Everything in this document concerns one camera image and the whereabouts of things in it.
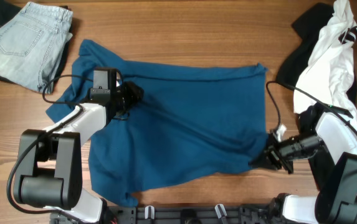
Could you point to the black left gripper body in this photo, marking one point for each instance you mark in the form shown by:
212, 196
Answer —
126, 96

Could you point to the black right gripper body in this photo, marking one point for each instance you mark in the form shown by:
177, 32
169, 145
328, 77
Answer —
279, 154

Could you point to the dark blue shirt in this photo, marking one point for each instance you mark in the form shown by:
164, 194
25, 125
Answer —
190, 123

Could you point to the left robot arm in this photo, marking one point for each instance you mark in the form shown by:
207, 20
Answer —
47, 176

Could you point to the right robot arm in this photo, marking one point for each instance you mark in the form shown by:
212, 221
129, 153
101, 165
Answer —
325, 141

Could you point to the white shirt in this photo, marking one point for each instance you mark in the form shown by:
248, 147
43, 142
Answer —
330, 71

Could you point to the light blue folded jeans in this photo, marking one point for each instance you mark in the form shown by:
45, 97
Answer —
31, 45

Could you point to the black garment at right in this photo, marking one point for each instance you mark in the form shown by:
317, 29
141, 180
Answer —
307, 26

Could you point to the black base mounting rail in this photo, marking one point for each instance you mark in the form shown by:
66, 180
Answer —
218, 214

